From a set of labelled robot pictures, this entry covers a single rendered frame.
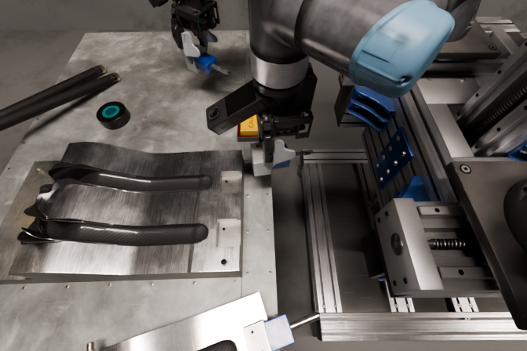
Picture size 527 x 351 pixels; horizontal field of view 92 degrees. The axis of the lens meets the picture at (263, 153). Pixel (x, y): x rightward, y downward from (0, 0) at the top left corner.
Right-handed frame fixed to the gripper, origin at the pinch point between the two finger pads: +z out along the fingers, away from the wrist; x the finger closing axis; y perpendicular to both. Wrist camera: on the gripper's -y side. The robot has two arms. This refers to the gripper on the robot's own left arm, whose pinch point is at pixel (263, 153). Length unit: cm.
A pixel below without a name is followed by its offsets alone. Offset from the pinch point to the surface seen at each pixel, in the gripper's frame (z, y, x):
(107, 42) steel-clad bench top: 15, -48, 68
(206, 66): 0.8, -10.1, 30.1
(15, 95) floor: 95, -166, 143
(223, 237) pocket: 8.8, -10.3, -12.8
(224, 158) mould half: 6.1, -8.3, 4.0
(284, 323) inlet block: 8.2, -1.3, -28.9
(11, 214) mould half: 9, -54, 0
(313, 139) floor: 95, 45, 65
